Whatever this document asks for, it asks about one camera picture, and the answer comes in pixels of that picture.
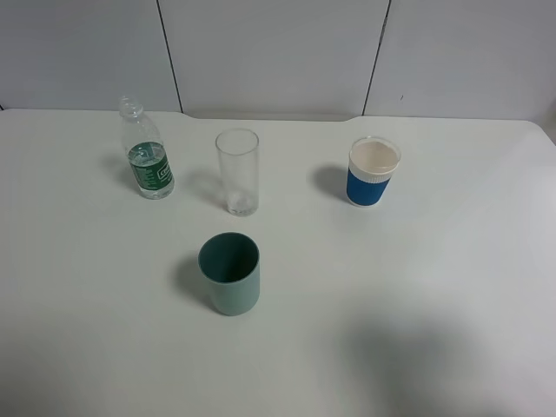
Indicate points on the green plastic cup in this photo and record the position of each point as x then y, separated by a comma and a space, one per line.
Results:
230, 262

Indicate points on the tall clear drinking glass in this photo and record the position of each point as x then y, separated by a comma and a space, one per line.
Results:
238, 154

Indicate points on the blue and white cup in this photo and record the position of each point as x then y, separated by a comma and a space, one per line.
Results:
372, 161

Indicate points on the clear plastic bottle green label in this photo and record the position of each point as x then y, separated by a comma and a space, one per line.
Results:
145, 151

